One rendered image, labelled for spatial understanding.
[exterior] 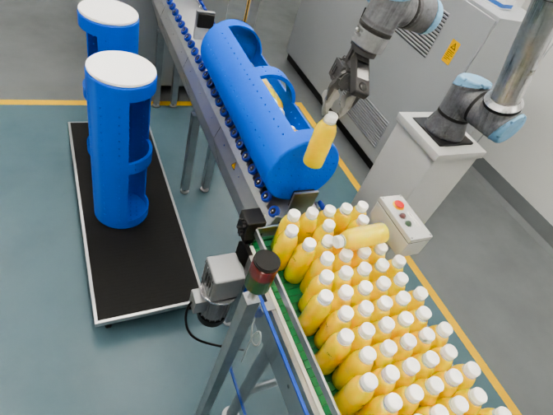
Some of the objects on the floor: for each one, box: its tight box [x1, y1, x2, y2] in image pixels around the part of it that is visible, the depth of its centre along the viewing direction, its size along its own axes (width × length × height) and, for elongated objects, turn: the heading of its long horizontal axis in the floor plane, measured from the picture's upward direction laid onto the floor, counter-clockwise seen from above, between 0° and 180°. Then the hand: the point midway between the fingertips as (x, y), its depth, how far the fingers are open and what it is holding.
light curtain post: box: [243, 0, 261, 30], centre depth 257 cm, size 6×6×170 cm
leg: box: [152, 30, 165, 108], centre depth 307 cm, size 6×6×63 cm
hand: (332, 115), depth 116 cm, fingers closed on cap, 4 cm apart
